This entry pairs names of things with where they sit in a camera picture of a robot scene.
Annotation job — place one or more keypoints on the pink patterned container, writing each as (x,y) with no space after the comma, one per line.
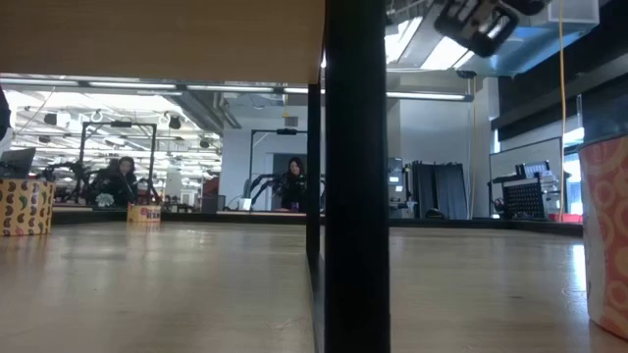
(608,235)

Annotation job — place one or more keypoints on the small yellow box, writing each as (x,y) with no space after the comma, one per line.
(143,214)

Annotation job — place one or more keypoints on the colourful patterned box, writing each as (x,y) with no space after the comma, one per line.
(24,208)

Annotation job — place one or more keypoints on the other station black robot arm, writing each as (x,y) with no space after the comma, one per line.
(262,184)

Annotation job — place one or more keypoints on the grey whiteboard panel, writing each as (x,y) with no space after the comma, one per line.
(525,154)

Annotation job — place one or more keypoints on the black perforated cart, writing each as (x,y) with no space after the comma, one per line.
(527,198)

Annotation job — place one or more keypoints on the black curtained cabinet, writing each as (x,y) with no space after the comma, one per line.
(436,191)

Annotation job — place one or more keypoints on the red plastic tray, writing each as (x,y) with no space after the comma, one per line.
(564,217)

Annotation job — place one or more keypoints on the grey machine cabinet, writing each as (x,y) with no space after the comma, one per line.
(397,186)

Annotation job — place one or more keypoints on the person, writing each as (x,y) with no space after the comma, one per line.
(294,186)
(126,181)

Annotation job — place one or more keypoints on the long ceiling light strip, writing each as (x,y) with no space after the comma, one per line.
(132,85)

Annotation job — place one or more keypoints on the dark monitor screen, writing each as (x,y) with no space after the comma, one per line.
(17,163)

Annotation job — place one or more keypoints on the silver ventilation duct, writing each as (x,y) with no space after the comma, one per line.
(530,49)

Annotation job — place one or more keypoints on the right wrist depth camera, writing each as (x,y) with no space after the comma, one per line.
(483,29)

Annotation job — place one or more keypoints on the black camera gantry frame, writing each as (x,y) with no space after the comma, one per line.
(251,147)
(81,157)

